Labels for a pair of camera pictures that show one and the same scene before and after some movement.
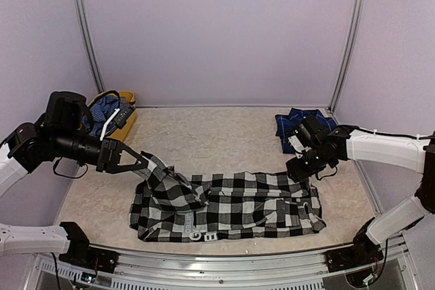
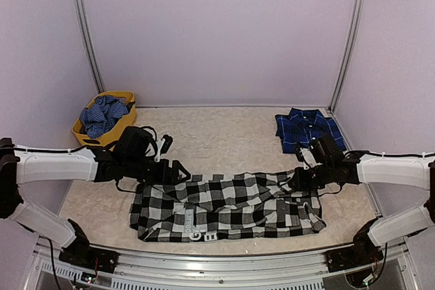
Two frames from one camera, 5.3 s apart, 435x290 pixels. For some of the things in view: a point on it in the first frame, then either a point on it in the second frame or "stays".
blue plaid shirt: (286, 123) stays
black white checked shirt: (168, 206) stays
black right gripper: (297, 172) to (300, 184)
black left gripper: (103, 164) to (162, 178)
